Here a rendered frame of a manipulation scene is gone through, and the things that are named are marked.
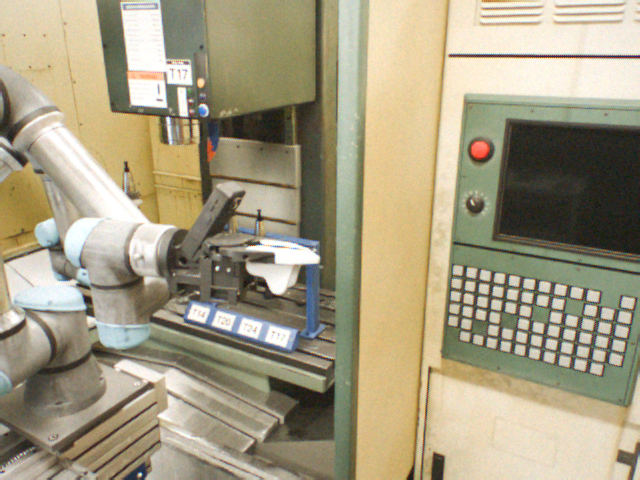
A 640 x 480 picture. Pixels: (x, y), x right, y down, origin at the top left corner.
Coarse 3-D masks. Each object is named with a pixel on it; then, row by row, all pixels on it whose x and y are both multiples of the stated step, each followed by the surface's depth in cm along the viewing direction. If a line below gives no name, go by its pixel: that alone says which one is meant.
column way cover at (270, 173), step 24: (240, 144) 246; (264, 144) 240; (216, 168) 257; (240, 168) 250; (264, 168) 244; (288, 168) 238; (264, 192) 249; (288, 192) 242; (240, 216) 260; (264, 216) 252; (288, 216) 246
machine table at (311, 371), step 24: (288, 288) 222; (240, 312) 202; (264, 312) 203; (288, 312) 203; (168, 336) 197; (192, 336) 192; (216, 336) 188; (240, 360) 183; (264, 360) 178; (288, 360) 175; (312, 360) 172; (312, 384) 170
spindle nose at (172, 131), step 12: (156, 120) 200; (168, 120) 196; (180, 120) 196; (192, 120) 198; (168, 132) 197; (180, 132) 197; (192, 132) 199; (168, 144) 199; (180, 144) 199; (192, 144) 201
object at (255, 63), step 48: (96, 0) 178; (144, 0) 169; (192, 0) 161; (240, 0) 173; (288, 0) 195; (192, 48) 166; (240, 48) 176; (288, 48) 200; (192, 96) 171; (240, 96) 180; (288, 96) 205
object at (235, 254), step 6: (222, 252) 70; (228, 252) 70; (234, 252) 69; (240, 252) 69; (246, 252) 69; (252, 252) 69; (258, 252) 69; (264, 252) 69; (270, 252) 69; (228, 258) 70; (234, 258) 69; (240, 258) 69; (246, 258) 70; (252, 258) 69; (258, 258) 69; (264, 258) 70; (270, 258) 69
